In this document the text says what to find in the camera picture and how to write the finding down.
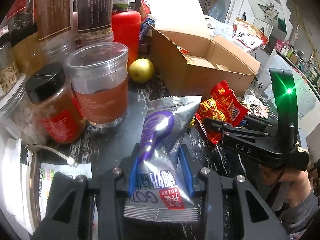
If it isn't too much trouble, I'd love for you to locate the silver purple snack packet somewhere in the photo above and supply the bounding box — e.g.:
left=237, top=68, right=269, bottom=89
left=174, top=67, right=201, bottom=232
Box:
left=124, top=95, right=202, bottom=223

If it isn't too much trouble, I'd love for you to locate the red gold snack packet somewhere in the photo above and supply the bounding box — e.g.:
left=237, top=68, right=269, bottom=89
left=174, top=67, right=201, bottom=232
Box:
left=195, top=80, right=248, bottom=145

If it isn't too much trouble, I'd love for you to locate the brown gold snack packet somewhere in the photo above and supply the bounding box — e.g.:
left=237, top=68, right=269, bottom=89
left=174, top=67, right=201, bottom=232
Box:
left=244, top=95, right=269, bottom=118

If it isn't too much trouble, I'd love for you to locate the person right hand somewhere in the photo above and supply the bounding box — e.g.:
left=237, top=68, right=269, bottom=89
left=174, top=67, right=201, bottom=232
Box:
left=260, top=164, right=311, bottom=208

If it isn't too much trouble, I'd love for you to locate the grey chair cover near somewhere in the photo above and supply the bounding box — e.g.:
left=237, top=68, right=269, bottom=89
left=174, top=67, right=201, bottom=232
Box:
left=265, top=54, right=319, bottom=135

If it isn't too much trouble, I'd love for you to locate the clear glass mug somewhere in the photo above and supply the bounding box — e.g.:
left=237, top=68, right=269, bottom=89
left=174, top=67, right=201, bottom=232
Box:
left=248, top=68, right=274, bottom=101

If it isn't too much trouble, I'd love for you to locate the black lid spice jar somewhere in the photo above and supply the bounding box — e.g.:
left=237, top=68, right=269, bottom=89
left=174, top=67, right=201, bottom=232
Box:
left=24, top=62, right=86, bottom=144

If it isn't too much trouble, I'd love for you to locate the yellow lemon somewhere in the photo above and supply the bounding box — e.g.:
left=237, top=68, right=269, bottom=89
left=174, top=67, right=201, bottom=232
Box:
left=128, top=59, right=155, bottom=83

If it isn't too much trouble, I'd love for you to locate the cashew nut bag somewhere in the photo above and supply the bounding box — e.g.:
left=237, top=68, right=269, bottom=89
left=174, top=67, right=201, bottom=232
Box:
left=232, top=18, right=268, bottom=52

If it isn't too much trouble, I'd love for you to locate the clear jar red label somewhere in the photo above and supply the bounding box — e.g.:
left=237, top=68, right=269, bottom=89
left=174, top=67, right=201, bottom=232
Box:
left=65, top=42, right=129, bottom=128

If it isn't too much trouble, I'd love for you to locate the open cardboard box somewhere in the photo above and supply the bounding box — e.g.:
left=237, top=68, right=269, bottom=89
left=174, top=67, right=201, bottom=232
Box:
left=150, top=0, right=261, bottom=100

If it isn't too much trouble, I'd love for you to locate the red canister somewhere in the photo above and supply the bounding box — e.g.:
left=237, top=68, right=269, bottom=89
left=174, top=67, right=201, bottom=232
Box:
left=112, top=11, right=141, bottom=66

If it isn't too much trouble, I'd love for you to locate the small white blue bottle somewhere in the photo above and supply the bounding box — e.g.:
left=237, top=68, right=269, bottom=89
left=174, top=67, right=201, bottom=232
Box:
left=139, top=14, right=156, bottom=45

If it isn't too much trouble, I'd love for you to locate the dark label jar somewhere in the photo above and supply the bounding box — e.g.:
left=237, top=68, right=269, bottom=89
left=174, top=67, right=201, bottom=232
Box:
left=76, top=0, right=113, bottom=46

